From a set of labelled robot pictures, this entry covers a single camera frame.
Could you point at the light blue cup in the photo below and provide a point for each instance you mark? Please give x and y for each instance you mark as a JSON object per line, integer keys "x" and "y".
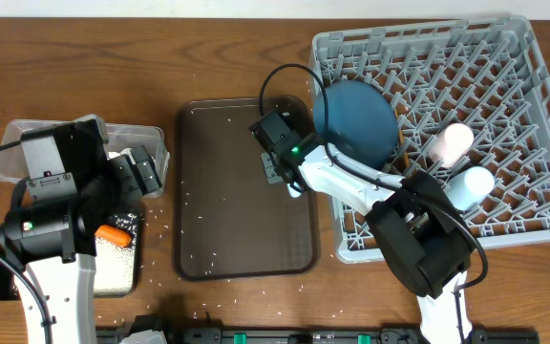
{"x": 470, "y": 187}

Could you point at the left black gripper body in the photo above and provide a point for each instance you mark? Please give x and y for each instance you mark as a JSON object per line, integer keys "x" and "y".
{"x": 142, "y": 168}

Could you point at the wooden chopstick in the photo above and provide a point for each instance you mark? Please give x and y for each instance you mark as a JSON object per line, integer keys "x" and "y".
{"x": 401, "y": 141}

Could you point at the orange carrot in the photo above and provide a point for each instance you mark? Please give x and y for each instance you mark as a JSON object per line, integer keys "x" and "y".
{"x": 113, "y": 235}

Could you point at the light blue plastic knife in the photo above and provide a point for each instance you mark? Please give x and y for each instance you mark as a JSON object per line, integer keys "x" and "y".
{"x": 293, "y": 191}

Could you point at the grey plastic dishwasher rack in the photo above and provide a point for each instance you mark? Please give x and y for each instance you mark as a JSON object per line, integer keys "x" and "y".
{"x": 487, "y": 74}

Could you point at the pink cup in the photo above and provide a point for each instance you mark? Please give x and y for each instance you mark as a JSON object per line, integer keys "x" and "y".
{"x": 452, "y": 144}

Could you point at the brown serving tray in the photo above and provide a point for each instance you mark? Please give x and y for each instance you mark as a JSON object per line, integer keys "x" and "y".
{"x": 230, "y": 221}

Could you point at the white napkin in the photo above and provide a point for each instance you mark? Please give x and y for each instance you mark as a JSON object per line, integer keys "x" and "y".
{"x": 115, "y": 154}

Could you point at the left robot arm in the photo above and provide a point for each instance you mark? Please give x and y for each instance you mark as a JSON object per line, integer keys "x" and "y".
{"x": 48, "y": 235}

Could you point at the clear plastic bin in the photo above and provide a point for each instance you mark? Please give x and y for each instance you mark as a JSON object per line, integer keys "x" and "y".
{"x": 13, "y": 167}

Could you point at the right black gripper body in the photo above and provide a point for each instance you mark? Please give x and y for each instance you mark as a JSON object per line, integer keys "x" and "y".
{"x": 271, "y": 162}

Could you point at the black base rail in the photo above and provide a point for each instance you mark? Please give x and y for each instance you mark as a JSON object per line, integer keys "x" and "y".
{"x": 386, "y": 336}

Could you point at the white rice pile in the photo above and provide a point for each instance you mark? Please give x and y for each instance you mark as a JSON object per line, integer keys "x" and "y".
{"x": 115, "y": 263}

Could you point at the black plastic tray bin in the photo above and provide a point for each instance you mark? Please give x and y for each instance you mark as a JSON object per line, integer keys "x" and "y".
{"x": 117, "y": 267}

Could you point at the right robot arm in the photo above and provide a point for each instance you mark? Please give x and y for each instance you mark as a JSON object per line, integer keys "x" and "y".
{"x": 422, "y": 237}

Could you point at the dark blue plate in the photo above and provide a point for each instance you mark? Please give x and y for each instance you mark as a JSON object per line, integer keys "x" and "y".
{"x": 358, "y": 121}

